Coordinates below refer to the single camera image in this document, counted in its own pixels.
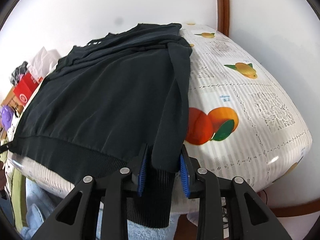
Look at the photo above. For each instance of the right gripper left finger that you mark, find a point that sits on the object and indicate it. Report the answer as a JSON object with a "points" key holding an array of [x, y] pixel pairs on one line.
{"points": [[97, 202]]}

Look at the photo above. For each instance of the floral white green bedding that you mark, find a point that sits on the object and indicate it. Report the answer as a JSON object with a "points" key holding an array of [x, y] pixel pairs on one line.
{"points": [[15, 188]]}

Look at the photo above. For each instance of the black sweatshirt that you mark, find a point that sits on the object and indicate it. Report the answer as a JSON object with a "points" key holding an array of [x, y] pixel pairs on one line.
{"points": [[103, 102]]}

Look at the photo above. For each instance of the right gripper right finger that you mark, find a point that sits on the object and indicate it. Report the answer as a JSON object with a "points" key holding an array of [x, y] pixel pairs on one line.
{"points": [[248, 216]]}

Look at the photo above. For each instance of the red paper shopping bag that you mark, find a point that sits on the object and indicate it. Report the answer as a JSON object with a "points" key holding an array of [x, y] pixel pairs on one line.
{"points": [[25, 88]]}

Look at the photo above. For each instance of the brown wooden door frame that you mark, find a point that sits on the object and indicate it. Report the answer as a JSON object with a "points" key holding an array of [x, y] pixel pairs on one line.
{"points": [[223, 16]]}

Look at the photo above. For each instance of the fruit print tablecloth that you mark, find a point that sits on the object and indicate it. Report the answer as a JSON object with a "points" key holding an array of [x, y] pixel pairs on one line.
{"points": [[270, 136]]}

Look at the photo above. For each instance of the grey plaid garment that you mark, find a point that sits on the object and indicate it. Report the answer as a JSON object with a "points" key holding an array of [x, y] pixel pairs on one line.
{"points": [[18, 73]]}

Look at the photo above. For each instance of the white plastic shopping bag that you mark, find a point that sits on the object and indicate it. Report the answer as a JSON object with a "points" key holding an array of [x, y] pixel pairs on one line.
{"points": [[43, 63]]}

